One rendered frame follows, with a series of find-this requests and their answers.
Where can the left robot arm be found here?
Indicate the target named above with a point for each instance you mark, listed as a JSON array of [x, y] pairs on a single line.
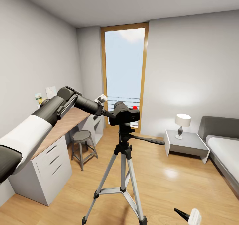
[[18, 146]]

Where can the digital camera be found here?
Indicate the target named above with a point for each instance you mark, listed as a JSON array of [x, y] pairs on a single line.
[[124, 114]]

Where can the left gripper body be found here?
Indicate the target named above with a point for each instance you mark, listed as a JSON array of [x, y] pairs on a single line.
[[92, 107]]

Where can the nightstand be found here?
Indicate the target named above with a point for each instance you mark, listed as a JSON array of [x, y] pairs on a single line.
[[190, 143]]

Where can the desk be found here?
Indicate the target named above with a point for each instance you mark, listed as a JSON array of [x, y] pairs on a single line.
[[49, 169]]

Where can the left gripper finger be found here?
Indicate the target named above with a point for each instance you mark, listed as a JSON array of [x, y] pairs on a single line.
[[107, 114]]

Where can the camera tripod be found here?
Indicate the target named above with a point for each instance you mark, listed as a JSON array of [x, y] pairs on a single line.
[[125, 133]]

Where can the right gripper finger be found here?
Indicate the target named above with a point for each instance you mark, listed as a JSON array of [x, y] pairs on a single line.
[[182, 214]]

